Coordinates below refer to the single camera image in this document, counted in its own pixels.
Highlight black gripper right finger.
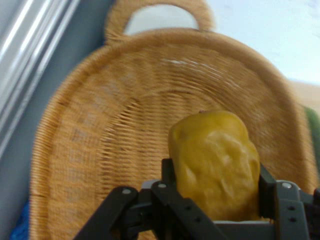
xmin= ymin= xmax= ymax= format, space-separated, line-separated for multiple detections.
xmin=259 ymin=162 xmax=320 ymax=240

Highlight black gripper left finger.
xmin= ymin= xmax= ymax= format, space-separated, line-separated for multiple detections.
xmin=74 ymin=158 xmax=226 ymax=240

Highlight yellow toy bell pepper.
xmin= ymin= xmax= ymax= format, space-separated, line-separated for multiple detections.
xmin=167 ymin=109 xmax=262 ymax=222

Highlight dark green toy cucumber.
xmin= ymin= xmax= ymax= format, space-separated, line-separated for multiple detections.
xmin=303 ymin=106 xmax=320 ymax=161

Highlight woven wicker basket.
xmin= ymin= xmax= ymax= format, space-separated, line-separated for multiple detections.
xmin=28 ymin=0 xmax=320 ymax=240

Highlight wooden cutting board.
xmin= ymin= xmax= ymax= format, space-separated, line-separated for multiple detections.
xmin=287 ymin=79 xmax=320 ymax=111

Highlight blue cloth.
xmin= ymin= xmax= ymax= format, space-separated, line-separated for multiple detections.
xmin=9 ymin=199 xmax=32 ymax=240

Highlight horizontal aluminium frame rail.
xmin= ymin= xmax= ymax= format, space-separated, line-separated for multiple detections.
xmin=0 ymin=0 xmax=82 ymax=158

